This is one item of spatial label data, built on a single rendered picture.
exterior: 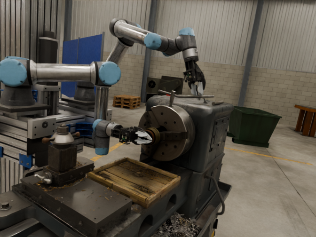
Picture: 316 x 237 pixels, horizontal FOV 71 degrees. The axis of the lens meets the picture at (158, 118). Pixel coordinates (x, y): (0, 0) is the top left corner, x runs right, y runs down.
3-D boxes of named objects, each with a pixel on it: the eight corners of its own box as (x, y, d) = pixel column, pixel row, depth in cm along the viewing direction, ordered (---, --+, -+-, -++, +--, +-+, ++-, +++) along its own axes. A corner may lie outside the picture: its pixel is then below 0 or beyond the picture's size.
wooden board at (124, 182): (125, 162, 132) (126, 156, 131) (179, 183, 114) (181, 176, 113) (85, 178, 106) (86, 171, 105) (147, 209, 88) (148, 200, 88)
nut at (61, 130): (64, 130, 81) (64, 122, 80) (71, 133, 79) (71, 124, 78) (54, 132, 77) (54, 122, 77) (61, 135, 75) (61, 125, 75)
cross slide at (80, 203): (54, 171, 97) (55, 162, 96) (131, 212, 75) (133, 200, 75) (13, 185, 82) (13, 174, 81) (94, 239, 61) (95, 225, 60)
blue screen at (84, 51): (50, 98, 903) (52, 38, 861) (70, 99, 951) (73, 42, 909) (82, 122, 582) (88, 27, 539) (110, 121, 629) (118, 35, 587)
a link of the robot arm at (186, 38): (183, 34, 119) (196, 27, 113) (186, 54, 119) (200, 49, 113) (174, 31, 113) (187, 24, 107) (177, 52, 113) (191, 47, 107)
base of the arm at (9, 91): (-7, 101, 110) (-7, 82, 109) (22, 100, 124) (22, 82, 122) (13, 106, 105) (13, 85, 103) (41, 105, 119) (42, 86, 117)
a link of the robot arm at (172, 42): (154, 41, 118) (170, 33, 111) (168, 45, 126) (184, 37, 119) (156, 55, 118) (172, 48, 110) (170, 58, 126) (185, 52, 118)
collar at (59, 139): (65, 137, 84) (65, 129, 83) (78, 142, 80) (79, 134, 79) (44, 140, 77) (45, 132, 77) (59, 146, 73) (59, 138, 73)
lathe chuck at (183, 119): (142, 146, 142) (151, 98, 135) (185, 165, 127) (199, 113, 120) (133, 149, 134) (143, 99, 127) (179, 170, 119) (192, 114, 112)
